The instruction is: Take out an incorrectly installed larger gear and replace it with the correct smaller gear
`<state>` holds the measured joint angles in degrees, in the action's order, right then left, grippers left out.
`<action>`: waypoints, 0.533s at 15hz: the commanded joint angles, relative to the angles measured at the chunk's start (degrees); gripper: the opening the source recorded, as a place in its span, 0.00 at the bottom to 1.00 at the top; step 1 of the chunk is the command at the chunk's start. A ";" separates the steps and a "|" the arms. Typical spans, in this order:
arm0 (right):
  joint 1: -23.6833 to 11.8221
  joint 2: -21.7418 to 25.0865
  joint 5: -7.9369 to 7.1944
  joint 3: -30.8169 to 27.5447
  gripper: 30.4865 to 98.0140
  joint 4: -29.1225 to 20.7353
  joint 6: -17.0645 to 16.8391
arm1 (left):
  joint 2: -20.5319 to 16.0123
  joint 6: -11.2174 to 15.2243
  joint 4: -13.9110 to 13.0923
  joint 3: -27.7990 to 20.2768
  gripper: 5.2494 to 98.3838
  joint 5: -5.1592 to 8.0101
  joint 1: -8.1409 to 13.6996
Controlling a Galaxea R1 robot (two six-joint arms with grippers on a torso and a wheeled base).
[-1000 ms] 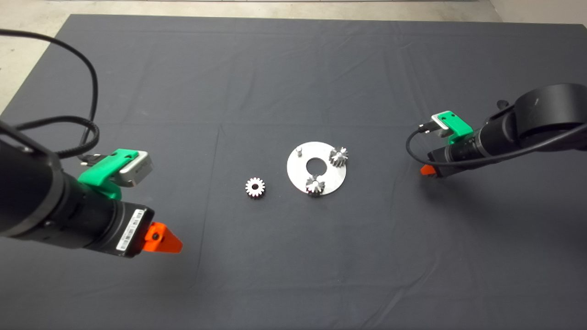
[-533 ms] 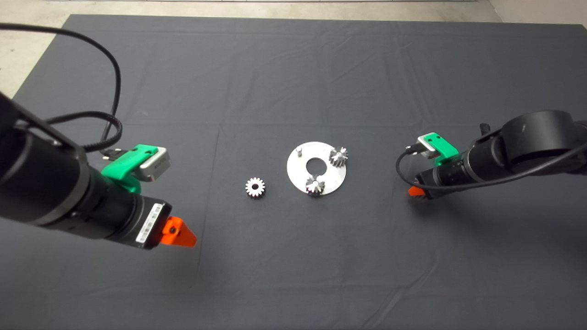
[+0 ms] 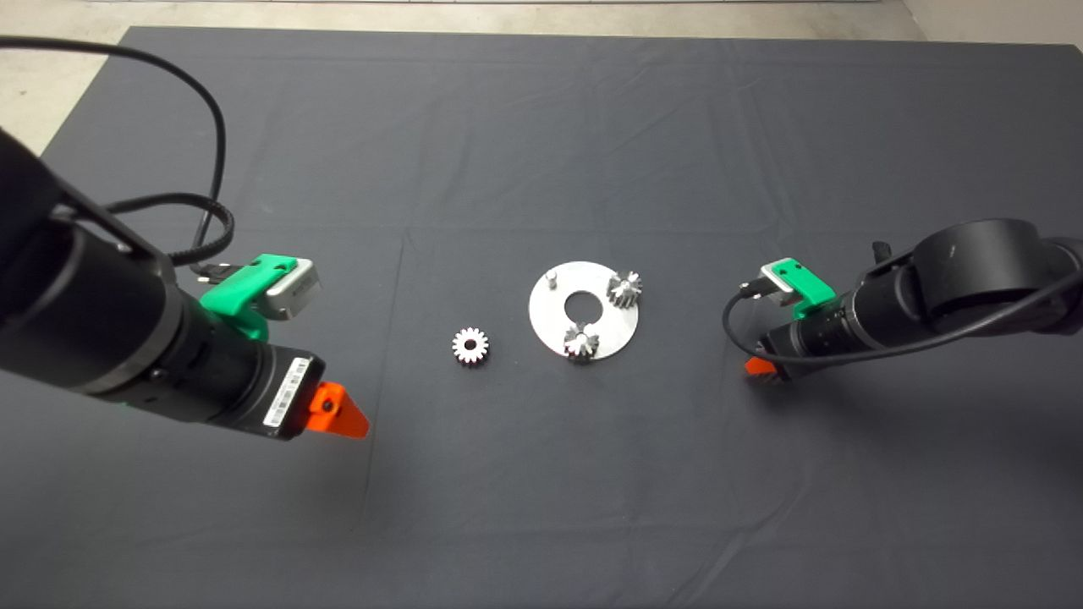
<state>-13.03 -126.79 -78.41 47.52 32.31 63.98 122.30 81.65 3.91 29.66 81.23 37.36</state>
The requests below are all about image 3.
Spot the left grey camera box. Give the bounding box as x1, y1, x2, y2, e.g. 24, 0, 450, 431
264, 258, 322, 322

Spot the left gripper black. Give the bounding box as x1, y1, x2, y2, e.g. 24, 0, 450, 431
244, 345, 371, 442

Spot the right green camera mount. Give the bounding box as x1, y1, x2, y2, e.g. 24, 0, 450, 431
778, 260, 838, 322

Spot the left green camera mount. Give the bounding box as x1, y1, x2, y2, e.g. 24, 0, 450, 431
201, 254, 299, 342

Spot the dark grey table cloth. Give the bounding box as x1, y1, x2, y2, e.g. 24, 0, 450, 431
0, 25, 1083, 609

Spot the right grey camera box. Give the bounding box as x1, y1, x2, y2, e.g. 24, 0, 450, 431
759, 258, 800, 307

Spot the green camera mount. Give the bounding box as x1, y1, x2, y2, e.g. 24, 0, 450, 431
201, 254, 299, 342
778, 260, 838, 322

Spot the small steel gear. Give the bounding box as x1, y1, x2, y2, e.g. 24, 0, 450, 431
563, 323, 602, 365
607, 271, 644, 310

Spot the round metal plate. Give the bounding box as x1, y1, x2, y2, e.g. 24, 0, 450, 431
529, 261, 640, 362

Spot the white spur gear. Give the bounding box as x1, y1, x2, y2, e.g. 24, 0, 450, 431
451, 327, 490, 366

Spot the left thin black camera cable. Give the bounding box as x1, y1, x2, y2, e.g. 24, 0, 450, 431
0, 36, 229, 282

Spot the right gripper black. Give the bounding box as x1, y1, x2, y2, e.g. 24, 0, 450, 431
744, 320, 815, 383

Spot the left thick braided cable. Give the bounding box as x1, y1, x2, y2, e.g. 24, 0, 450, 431
106, 193, 235, 267

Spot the grey camera box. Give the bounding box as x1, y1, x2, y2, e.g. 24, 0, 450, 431
264, 258, 322, 322
759, 258, 800, 307

